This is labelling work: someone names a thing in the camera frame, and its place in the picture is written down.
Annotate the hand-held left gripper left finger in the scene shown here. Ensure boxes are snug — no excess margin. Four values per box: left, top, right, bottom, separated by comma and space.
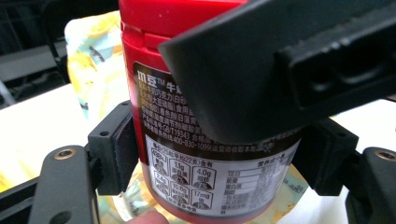
87, 100, 139, 196

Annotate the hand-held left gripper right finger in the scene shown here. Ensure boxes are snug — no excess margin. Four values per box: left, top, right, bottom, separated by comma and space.
292, 118, 360, 197

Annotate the red candy jar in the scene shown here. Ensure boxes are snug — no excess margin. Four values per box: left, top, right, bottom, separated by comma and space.
118, 0, 303, 224

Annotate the fruit-print cloth bag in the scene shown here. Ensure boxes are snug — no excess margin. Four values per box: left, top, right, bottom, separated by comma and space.
64, 10, 309, 224

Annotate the white table sheet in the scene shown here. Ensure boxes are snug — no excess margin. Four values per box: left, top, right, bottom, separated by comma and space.
0, 83, 396, 224

